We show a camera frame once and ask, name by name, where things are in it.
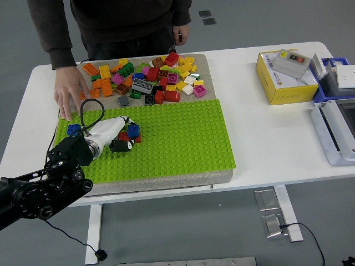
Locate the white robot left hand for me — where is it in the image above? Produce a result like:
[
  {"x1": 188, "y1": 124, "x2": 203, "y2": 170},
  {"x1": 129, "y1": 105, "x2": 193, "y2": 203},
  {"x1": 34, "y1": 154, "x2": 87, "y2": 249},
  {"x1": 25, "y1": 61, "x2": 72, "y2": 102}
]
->
[{"x1": 87, "y1": 115, "x2": 138, "y2": 153}]

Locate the person's left hand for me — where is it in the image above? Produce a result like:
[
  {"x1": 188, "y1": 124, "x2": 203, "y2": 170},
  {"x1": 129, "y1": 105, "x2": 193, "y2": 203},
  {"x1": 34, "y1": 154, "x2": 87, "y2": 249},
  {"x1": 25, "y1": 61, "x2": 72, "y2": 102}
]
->
[{"x1": 172, "y1": 24, "x2": 191, "y2": 47}]

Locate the person's right hand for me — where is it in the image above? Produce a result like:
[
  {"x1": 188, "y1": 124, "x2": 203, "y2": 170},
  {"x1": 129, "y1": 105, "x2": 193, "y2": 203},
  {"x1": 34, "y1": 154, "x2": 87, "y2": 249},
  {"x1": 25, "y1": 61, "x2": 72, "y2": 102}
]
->
[{"x1": 54, "y1": 66, "x2": 91, "y2": 122}]

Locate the small blue brick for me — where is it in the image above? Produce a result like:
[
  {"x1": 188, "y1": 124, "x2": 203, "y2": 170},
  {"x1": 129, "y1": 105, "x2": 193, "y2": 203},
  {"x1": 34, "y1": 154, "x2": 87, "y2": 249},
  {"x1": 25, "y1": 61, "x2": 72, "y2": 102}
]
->
[
  {"x1": 127, "y1": 124, "x2": 141, "y2": 139},
  {"x1": 67, "y1": 124, "x2": 82, "y2": 137}
]

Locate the orange long brick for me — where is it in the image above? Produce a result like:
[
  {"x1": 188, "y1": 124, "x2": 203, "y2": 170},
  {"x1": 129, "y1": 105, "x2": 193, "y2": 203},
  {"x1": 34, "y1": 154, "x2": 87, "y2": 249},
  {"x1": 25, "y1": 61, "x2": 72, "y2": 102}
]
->
[
  {"x1": 79, "y1": 88, "x2": 101, "y2": 99},
  {"x1": 100, "y1": 78, "x2": 114, "y2": 98}
]

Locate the lime green studded baseplate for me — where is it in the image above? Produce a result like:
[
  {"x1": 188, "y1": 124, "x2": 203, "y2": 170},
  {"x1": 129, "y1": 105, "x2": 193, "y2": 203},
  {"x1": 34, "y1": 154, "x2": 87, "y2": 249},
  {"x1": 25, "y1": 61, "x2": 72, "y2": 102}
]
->
[{"x1": 54, "y1": 99, "x2": 237, "y2": 184}]

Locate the red long brick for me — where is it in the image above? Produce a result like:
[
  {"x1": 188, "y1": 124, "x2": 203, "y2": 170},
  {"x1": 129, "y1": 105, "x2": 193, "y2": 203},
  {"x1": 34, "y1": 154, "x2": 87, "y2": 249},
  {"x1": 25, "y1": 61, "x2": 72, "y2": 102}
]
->
[{"x1": 117, "y1": 131, "x2": 143, "y2": 144}]

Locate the dark grey long brick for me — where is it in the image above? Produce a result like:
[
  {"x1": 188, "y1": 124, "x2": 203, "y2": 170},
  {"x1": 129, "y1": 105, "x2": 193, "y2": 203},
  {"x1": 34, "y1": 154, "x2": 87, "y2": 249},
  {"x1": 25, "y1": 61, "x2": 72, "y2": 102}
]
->
[{"x1": 131, "y1": 78, "x2": 154, "y2": 95}]

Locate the dark green long brick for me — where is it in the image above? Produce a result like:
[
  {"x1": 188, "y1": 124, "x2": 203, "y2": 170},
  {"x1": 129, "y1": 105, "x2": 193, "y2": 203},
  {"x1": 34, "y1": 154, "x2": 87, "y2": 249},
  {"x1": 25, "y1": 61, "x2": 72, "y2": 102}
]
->
[{"x1": 117, "y1": 62, "x2": 135, "y2": 79}]

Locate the person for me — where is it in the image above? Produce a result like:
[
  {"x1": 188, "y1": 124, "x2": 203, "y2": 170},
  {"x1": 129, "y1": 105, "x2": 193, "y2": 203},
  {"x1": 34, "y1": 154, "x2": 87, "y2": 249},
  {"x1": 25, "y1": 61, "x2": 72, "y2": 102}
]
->
[{"x1": 26, "y1": 0, "x2": 192, "y2": 122}]

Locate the white table leg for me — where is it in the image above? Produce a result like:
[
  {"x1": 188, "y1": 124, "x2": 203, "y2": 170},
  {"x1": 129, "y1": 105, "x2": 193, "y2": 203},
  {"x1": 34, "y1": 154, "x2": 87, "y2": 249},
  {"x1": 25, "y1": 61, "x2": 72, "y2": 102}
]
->
[
  {"x1": 84, "y1": 204, "x2": 103, "y2": 265},
  {"x1": 272, "y1": 185, "x2": 305, "y2": 243}
]

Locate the grey-brown foam mat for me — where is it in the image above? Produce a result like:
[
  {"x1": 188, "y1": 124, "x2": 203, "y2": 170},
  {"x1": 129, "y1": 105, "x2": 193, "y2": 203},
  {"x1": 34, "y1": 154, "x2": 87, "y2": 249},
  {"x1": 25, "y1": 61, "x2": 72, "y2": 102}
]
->
[{"x1": 54, "y1": 53, "x2": 234, "y2": 198}]

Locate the silver floor plate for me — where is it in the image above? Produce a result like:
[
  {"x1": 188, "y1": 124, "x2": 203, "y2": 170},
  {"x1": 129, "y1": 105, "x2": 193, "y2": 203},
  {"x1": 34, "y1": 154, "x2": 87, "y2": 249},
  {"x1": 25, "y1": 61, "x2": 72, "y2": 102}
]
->
[
  {"x1": 254, "y1": 188, "x2": 280, "y2": 212},
  {"x1": 260, "y1": 212, "x2": 288, "y2": 239}
]

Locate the yellow cardboard box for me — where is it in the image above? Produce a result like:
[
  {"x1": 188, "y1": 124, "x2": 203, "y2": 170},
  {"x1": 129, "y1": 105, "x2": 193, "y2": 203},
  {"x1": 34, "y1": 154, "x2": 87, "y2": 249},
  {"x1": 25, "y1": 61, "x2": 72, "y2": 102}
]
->
[{"x1": 255, "y1": 52, "x2": 320, "y2": 106}]

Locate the small white plastic box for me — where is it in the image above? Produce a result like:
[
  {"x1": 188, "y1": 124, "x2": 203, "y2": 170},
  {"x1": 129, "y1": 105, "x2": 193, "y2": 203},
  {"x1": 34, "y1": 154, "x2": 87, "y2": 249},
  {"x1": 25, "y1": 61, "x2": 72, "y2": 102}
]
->
[{"x1": 308, "y1": 53, "x2": 328, "y2": 81}]

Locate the blue plastic bin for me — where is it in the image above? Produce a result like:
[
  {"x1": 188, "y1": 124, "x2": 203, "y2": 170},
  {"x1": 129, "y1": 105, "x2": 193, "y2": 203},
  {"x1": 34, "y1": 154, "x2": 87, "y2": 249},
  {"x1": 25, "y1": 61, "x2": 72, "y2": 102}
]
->
[{"x1": 313, "y1": 57, "x2": 355, "y2": 105}]

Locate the long metal floor strip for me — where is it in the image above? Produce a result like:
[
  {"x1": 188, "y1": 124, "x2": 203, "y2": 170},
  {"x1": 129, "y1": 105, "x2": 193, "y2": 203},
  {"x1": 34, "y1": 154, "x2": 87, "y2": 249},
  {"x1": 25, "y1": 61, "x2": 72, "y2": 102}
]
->
[{"x1": 117, "y1": 256, "x2": 257, "y2": 266}]

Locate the black floor cable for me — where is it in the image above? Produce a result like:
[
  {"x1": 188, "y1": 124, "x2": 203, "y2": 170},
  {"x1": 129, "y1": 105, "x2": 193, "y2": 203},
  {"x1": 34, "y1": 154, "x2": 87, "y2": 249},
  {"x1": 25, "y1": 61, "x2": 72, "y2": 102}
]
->
[{"x1": 278, "y1": 222, "x2": 326, "y2": 266}]

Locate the grey push-button switch box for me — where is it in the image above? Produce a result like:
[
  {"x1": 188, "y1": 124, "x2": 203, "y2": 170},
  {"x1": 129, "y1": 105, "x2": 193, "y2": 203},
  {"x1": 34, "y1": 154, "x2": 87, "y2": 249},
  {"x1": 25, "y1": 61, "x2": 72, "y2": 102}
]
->
[{"x1": 273, "y1": 49, "x2": 311, "y2": 80}]

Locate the black cord with plug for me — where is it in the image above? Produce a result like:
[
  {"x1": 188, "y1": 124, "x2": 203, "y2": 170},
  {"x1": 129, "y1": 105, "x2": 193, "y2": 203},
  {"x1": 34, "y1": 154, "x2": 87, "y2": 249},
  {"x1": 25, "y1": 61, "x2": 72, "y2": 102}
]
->
[{"x1": 45, "y1": 59, "x2": 108, "y2": 262}]

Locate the white electrical enclosure box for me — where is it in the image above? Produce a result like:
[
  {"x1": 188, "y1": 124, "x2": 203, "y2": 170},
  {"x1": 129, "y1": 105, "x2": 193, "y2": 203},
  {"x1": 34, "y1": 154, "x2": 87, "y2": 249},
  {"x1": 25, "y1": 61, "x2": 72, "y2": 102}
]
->
[{"x1": 310, "y1": 98, "x2": 355, "y2": 166}]

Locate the white wall socket panel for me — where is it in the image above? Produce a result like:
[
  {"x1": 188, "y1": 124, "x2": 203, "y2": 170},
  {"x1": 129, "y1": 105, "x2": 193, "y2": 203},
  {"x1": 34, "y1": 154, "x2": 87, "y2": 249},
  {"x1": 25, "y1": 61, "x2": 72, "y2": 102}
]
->
[{"x1": 334, "y1": 64, "x2": 355, "y2": 89}]

